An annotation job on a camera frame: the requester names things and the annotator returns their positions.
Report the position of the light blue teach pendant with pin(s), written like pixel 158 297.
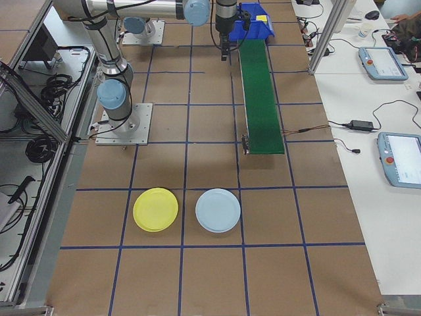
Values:
pixel 383 62
pixel 399 159

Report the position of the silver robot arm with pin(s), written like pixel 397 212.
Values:
pixel 134 24
pixel 108 49

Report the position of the light blue plastic plate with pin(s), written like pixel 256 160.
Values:
pixel 217 210

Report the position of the white square base plate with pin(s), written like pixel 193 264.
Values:
pixel 158 33
pixel 141 131

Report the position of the black control box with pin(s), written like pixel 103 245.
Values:
pixel 39 46

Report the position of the black red electronics board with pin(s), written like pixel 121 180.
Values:
pixel 391 37

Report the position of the small red circuit board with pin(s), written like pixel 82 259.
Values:
pixel 310 41
pixel 304 27

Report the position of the white paper cup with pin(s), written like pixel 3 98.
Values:
pixel 364 31

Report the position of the blue plastic storage bin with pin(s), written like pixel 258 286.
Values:
pixel 260 30

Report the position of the aluminium bar frame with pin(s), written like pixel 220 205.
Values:
pixel 36 109

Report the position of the person forearm camouflage sleeve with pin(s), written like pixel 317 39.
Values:
pixel 409 36

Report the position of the yellow foam block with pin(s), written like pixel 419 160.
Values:
pixel 262 18

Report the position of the aluminium corner profile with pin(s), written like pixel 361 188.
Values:
pixel 394 309
pixel 26 311

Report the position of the black power adapter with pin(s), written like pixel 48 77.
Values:
pixel 325 52
pixel 361 125

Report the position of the person hand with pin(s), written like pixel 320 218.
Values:
pixel 400 18

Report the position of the aluminium profile post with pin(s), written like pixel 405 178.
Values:
pixel 324 39

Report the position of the yellow plastic plate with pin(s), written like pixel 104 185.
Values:
pixel 156 209

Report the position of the green conveyor belt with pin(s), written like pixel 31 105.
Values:
pixel 260 98

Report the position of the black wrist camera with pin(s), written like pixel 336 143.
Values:
pixel 245 16

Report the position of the black handheld tool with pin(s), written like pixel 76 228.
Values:
pixel 21 188

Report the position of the black computer mouse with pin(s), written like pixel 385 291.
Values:
pixel 372 14

